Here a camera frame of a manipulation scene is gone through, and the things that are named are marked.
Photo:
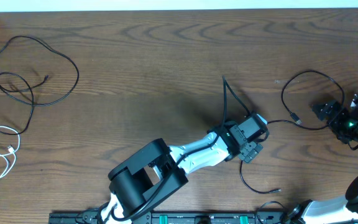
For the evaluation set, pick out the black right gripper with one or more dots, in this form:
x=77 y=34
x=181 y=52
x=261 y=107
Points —
x=332 y=106

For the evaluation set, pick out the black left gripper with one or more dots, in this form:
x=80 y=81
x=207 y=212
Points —
x=250 y=151

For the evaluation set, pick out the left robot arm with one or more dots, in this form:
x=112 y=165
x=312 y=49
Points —
x=158 y=170

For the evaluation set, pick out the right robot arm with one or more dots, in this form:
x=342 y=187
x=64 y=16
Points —
x=344 y=209

